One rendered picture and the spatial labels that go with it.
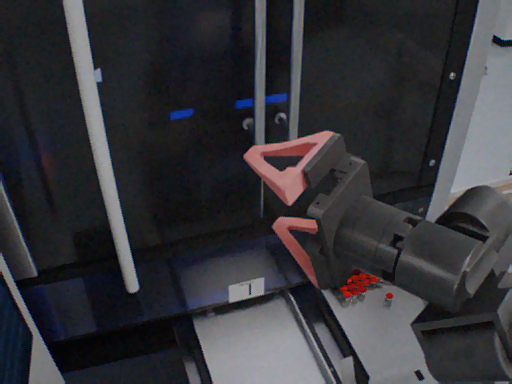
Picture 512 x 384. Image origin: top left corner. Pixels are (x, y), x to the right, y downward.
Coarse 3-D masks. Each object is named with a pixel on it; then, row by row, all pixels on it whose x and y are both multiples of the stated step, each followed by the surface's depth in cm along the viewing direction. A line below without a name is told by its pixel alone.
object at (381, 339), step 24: (336, 312) 129; (360, 312) 128; (384, 312) 128; (408, 312) 128; (360, 336) 123; (384, 336) 122; (408, 336) 122; (360, 360) 114; (384, 360) 117; (408, 360) 117
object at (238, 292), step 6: (246, 282) 115; (252, 282) 116; (258, 282) 116; (234, 288) 115; (240, 288) 116; (246, 288) 116; (252, 288) 117; (258, 288) 118; (234, 294) 116; (240, 294) 117; (246, 294) 118; (252, 294) 118; (258, 294) 119; (234, 300) 118; (240, 300) 118
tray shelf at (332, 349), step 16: (304, 288) 135; (304, 304) 131; (176, 320) 127; (320, 320) 127; (176, 336) 123; (320, 336) 123; (192, 352) 119; (336, 352) 119; (192, 368) 116; (336, 368) 116; (416, 368) 115
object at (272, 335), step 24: (216, 312) 129; (240, 312) 129; (264, 312) 129; (288, 312) 129; (216, 336) 123; (240, 336) 123; (264, 336) 123; (288, 336) 123; (312, 336) 119; (216, 360) 117; (240, 360) 117; (264, 360) 117; (288, 360) 117; (312, 360) 117
